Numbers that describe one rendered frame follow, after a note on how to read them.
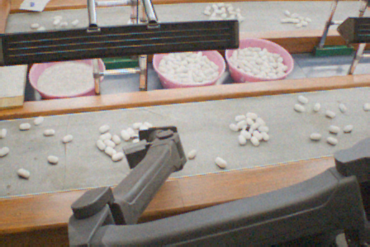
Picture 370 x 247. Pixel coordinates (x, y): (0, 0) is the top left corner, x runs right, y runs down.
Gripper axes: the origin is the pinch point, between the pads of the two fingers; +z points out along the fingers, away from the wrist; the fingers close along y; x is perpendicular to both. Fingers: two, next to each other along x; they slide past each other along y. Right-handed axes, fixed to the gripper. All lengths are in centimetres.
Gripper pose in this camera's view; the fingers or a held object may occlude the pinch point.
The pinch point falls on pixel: (153, 135)
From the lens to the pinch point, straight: 114.7
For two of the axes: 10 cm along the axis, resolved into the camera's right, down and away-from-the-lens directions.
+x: 0.8, 9.9, 0.9
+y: -9.7, 1.0, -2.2
